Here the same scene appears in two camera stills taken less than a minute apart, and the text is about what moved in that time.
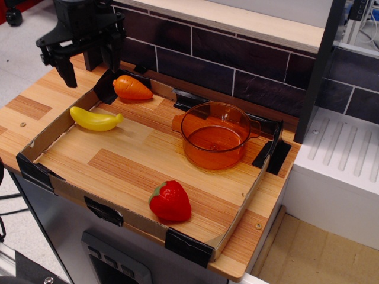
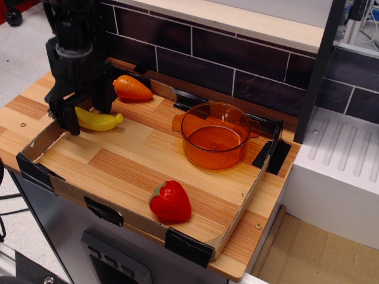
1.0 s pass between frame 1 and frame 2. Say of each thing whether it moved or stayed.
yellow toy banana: stayed
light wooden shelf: stayed
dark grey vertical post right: stayed
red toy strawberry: stayed
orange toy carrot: stayed
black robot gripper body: moved
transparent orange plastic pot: stayed
